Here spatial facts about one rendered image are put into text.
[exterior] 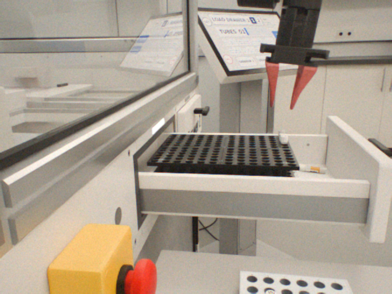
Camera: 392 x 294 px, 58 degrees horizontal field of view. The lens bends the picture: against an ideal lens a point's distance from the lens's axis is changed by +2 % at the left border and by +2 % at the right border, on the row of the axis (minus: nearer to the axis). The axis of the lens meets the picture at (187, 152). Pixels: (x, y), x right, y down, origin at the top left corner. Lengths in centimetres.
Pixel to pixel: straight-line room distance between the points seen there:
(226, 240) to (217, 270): 122
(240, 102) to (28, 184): 127
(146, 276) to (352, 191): 30
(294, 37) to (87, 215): 40
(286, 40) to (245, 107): 94
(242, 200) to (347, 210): 13
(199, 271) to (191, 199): 10
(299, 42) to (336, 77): 299
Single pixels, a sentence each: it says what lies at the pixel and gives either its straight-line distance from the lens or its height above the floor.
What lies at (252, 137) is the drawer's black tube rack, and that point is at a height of 90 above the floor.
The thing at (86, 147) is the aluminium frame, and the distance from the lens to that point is 34.
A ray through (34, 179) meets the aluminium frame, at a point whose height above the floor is 98.
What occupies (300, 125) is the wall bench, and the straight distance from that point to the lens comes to 361.
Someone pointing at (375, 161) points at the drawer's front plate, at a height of 92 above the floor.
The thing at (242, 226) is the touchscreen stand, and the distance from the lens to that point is 169.
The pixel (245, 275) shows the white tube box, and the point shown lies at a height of 80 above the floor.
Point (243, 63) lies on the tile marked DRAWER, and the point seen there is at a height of 100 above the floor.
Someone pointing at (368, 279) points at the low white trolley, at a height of 76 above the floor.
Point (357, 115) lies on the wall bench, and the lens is 365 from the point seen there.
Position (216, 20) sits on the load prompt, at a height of 115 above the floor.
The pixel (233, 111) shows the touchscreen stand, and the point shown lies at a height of 80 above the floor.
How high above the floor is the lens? 107
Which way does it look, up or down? 17 degrees down
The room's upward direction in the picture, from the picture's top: 1 degrees counter-clockwise
